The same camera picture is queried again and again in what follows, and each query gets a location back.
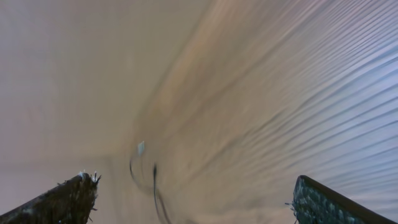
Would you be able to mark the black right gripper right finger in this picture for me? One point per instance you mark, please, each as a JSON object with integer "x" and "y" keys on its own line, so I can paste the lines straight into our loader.
{"x": 315, "y": 203}

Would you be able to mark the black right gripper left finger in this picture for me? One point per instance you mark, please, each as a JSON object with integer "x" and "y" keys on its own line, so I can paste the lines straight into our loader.
{"x": 70, "y": 202}

